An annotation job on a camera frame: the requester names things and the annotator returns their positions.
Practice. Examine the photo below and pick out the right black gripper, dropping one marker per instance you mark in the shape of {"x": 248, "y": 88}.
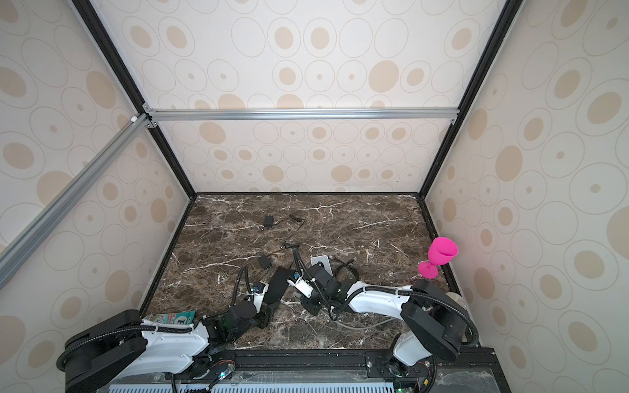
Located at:
{"x": 309, "y": 309}

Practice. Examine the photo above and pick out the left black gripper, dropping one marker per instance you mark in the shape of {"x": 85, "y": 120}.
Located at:
{"x": 264, "y": 318}

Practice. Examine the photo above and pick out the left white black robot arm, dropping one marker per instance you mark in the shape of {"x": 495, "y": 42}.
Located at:
{"x": 126, "y": 345}

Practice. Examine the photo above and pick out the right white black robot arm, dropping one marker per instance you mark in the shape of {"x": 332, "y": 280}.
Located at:
{"x": 437, "y": 325}

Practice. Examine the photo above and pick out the white rectangular device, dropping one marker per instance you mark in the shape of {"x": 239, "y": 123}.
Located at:
{"x": 324, "y": 261}

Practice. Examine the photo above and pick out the colourful snack packet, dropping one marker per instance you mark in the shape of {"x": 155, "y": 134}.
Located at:
{"x": 180, "y": 318}

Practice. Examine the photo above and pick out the pink plastic goblet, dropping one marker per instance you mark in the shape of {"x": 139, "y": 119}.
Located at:
{"x": 441, "y": 252}

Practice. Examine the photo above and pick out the silver round metal lid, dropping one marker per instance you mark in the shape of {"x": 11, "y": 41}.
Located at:
{"x": 458, "y": 299}

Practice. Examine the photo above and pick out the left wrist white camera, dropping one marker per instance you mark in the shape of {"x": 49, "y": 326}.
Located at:
{"x": 257, "y": 294}

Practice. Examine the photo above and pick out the black front rail base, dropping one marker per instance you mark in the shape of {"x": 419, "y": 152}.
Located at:
{"x": 475, "y": 370}

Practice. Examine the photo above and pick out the small black adapter with cable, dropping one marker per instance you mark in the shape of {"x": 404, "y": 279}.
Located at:
{"x": 269, "y": 222}

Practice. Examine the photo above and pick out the horizontal aluminium frame bar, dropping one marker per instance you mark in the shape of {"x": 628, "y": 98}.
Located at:
{"x": 268, "y": 115}

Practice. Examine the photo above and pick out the left diagonal aluminium frame bar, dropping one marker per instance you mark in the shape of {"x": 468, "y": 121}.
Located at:
{"x": 29, "y": 240}

